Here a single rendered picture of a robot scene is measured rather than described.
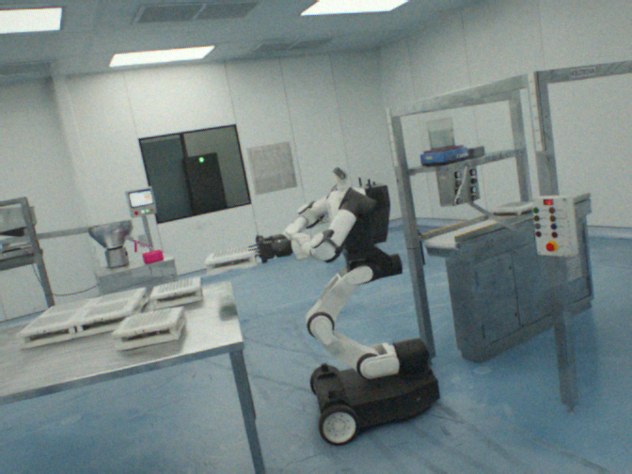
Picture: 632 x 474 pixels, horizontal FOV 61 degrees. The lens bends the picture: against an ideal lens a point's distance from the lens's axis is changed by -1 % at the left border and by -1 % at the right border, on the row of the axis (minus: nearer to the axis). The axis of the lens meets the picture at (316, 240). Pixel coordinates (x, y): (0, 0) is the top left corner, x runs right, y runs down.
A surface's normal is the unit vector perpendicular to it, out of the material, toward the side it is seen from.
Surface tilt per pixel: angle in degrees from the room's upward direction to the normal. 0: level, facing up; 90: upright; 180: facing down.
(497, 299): 90
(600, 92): 90
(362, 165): 90
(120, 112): 90
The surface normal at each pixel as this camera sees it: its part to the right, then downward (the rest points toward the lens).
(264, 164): 0.45, 0.07
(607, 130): -0.87, 0.23
